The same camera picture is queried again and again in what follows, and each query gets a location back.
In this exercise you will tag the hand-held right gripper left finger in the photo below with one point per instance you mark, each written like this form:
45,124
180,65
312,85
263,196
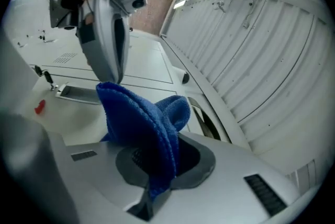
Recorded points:
96,183

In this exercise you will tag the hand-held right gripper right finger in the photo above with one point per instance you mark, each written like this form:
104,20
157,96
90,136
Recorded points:
230,191

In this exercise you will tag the grey metal lockers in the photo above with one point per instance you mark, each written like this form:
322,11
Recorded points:
146,60

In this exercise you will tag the blue microfibre cloth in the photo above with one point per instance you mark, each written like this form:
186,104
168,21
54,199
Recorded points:
136,123

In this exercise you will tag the black-headed locker key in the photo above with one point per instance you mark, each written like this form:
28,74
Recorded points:
42,34
48,77
19,44

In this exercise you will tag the long ceiling light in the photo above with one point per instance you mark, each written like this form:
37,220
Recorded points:
180,4

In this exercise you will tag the red sticker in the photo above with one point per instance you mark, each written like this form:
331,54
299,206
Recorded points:
39,109

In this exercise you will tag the dome security camera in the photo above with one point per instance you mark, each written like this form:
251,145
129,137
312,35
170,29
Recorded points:
185,78

